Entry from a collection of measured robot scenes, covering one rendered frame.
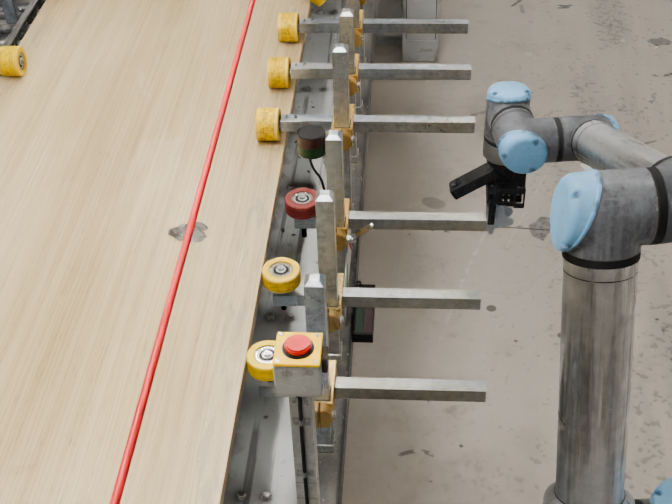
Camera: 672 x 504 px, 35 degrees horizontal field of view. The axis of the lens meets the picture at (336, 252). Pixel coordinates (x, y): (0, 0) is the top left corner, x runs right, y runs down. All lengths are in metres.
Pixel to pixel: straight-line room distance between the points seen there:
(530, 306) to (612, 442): 1.78
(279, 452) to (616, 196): 0.98
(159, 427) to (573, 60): 3.29
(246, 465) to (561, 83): 2.84
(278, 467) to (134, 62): 1.29
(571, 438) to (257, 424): 0.79
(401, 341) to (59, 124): 1.26
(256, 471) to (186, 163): 0.78
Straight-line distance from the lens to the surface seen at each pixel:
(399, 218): 2.41
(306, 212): 2.38
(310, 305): 1.86
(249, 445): 2.26
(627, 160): 1.85
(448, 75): 2.78
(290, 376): 1.58
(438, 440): 3.08
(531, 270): 3.64
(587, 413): 1.72
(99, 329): 2.15
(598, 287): 1.62
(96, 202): 2.48
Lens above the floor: 2.33
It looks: 39 degrees down
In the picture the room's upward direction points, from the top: 2 degrees counter-clockwise
